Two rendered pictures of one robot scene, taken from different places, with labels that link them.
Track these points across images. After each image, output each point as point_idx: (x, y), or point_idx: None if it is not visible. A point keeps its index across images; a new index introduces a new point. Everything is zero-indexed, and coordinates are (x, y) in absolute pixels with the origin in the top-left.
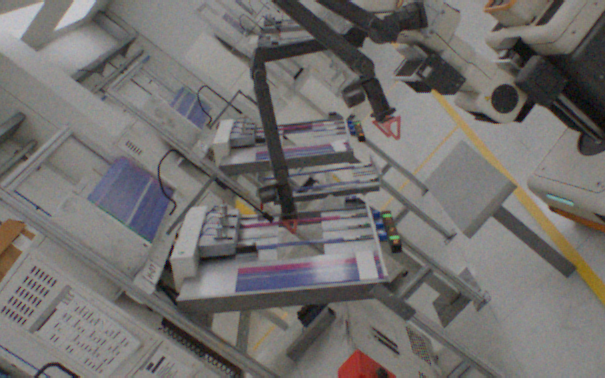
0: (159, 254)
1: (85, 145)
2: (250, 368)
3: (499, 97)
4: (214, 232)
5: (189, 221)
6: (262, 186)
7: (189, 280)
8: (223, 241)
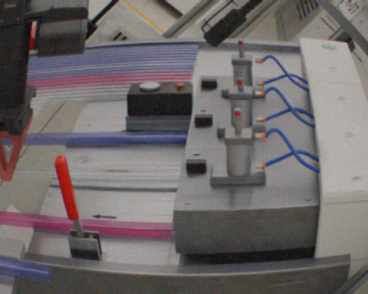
0: (362, 27)
1: None
2: None
3: None
4: (268, 111)
5: (358, 127)
6: (74, 1)
7: None
8: (231, 81)
